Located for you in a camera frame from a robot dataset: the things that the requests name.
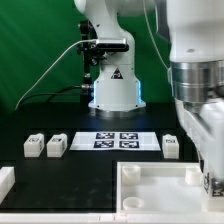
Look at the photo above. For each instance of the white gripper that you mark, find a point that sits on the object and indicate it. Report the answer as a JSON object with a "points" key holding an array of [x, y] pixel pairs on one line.
{"points": [[206, 130]]}

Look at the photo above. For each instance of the white square table top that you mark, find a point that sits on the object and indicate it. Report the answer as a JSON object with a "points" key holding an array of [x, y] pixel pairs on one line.
{"points": [[156, 187]]}

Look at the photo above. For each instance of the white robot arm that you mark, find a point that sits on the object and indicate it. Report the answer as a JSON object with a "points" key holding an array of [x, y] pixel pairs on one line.
{"points": [[195, 29]]}

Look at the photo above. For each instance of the white sheet with tags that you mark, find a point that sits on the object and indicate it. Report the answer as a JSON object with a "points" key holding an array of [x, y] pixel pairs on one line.
{"points": [[130, 141]]}

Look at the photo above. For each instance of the white obstacle bar left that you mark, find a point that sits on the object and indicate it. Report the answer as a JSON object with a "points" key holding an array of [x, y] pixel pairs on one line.
{"points": [[7, 180]]}

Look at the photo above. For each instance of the silver camera on stand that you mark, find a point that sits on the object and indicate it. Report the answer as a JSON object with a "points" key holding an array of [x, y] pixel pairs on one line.
{"points": [[112, 45]]}

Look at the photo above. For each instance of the black camera stand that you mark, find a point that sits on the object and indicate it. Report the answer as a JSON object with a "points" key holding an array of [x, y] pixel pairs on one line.
{"points": [[87, 32]]}

